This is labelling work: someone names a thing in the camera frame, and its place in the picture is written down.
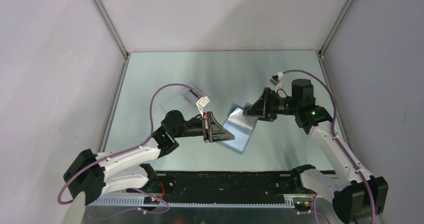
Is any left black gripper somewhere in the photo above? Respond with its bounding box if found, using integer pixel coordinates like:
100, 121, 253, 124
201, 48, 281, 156
172, 112, 234, 143

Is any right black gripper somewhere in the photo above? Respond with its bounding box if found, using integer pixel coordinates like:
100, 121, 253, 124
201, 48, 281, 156
243, 87, 300, 122

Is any blue leather card holder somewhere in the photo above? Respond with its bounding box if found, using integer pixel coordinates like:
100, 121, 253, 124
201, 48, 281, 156
219, 103, 258, 155

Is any clear plastic card box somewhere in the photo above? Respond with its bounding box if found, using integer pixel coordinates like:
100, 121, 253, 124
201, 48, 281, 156
161, 82, 204, 113

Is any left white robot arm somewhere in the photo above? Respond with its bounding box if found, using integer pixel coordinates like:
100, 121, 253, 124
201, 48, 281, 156
57, 110, 235, 205

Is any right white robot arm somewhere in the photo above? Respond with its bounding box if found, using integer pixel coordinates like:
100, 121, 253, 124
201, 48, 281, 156
243, 79, 389, 224

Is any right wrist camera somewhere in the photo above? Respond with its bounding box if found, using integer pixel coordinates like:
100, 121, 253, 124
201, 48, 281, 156
269, 71, 284, 88

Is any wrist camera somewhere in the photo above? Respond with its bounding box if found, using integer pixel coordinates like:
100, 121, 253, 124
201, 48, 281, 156
269, 71, 284, 88
195, 95, 211, 114

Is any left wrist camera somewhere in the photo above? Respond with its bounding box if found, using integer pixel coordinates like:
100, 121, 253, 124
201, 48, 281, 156
195, 95, 211, 114

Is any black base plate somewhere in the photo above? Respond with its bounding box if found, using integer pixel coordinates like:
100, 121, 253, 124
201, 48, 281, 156
141, 171, 311, 205

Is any aluminium frame rail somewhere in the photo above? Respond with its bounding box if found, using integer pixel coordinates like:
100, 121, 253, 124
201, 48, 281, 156
91, 0, 129, 59

